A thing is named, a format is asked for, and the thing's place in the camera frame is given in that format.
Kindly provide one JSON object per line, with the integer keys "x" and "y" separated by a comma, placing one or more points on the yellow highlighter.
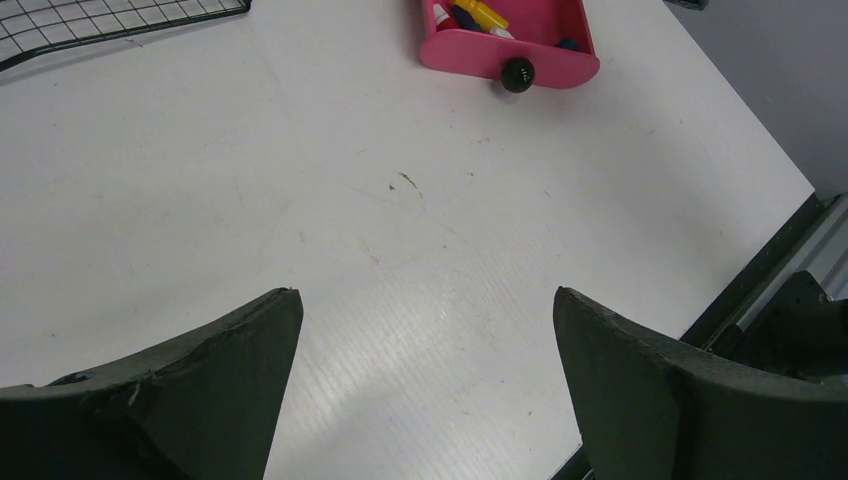
{"x": 485, "y": 16}

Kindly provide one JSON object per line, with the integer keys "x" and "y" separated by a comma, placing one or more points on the blue cap white marker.
{"x": 568, "y": 44}

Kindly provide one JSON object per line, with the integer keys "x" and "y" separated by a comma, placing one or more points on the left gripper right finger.
{"x": 651, "y": 407}

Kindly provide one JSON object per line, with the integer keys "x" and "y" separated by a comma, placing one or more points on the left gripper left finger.
{"x": 202, "y": 405}

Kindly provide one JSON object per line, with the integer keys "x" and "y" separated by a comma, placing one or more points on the black wire mesh desk organizer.
{"x": 32, "y": 28}

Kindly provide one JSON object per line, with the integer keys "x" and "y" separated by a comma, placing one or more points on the black pink drawer unit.
{"x": 530, "y": 59}

